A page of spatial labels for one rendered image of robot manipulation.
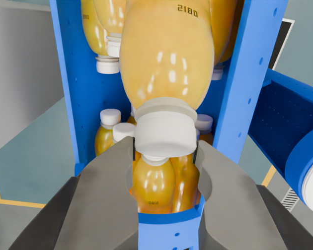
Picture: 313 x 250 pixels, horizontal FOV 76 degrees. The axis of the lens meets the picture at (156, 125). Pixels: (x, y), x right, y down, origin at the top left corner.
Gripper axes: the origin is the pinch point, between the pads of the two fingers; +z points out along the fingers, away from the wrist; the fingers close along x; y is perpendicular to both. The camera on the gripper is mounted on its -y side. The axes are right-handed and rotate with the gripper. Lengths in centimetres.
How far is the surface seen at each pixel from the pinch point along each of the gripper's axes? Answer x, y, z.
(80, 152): -13.4, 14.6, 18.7
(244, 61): 7.2, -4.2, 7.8
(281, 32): 70, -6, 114
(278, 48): 71, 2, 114
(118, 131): -6.0, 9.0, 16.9
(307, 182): 37, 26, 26
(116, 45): -6.0, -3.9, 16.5
